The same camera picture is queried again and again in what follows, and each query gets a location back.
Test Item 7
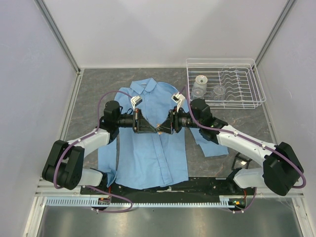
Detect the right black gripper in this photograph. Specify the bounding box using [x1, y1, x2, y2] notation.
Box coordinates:
[156, 106, 202, 135]

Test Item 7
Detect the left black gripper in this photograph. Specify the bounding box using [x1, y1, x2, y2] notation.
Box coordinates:
[115, 108, 157, 134]

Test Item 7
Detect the light blue button shirt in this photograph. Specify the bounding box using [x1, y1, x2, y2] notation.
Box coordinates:
[98, 78, 229, 190]

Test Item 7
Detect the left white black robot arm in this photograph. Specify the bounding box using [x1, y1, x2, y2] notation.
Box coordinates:
[41, 96, 157, 194]

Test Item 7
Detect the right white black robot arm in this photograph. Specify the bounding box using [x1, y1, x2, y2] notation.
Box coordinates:
[157, 99, 304, 196]

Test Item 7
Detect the clear glass lying left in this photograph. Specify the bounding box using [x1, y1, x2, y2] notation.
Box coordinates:
[190, 87, 205, 100]

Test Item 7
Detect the clear glass lying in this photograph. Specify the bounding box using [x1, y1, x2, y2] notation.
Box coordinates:
[190, 87, 205, 100]
[211, 85, 226, 101]

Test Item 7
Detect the clear glass with gold base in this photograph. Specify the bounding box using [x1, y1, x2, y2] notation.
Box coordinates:
[193, 75, 208, 91]

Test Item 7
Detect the clear glass lying right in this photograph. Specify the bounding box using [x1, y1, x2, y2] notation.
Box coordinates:
[211, 85, 226, 101]

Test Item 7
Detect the small black framed stand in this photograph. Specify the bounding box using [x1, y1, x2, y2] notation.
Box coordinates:
[231, 152, 252, 170]

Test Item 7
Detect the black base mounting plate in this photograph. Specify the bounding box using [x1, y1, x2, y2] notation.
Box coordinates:
[80, 176, 257, 204]

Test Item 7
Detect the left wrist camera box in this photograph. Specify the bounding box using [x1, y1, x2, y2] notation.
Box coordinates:
[130, 95, 142, 110]

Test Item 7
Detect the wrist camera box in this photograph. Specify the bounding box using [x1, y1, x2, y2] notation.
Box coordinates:
[171, 92, 186, 112]
[130, 95, 142, 110]

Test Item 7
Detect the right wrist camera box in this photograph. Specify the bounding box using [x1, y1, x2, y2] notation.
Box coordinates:
[171, 92, 186, 112]

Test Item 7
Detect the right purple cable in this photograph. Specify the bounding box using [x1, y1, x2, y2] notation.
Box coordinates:
[177, 85, 308, 214]

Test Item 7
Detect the purple cable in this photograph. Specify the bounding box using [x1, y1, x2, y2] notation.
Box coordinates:
[53, 90, 134, 213]
[177, 85, 308, 214]

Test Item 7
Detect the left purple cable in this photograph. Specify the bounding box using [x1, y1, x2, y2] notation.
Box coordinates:
[53, 90, 134, 213]

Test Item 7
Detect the white wire dish rack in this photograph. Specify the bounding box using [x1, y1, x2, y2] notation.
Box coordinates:
[186, 58, 266, 109]

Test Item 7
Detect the slotted grey cable duct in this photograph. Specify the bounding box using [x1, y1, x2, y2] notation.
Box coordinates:
[45, 197, 235, 208]

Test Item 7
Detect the aluminium front rail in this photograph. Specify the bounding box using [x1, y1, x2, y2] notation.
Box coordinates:
[35, 178, 304, 198]

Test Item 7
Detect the left aluminium frame post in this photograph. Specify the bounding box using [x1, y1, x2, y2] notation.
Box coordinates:
[34, 0, 81, 74]

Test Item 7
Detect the aluminium frame post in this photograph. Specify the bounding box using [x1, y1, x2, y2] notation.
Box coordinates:
[255, 0, 297, 66]
[34, 0, 81, 74]

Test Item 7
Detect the right aluminium frame post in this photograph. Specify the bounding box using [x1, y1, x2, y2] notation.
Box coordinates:
[255, 0, 297, 66]

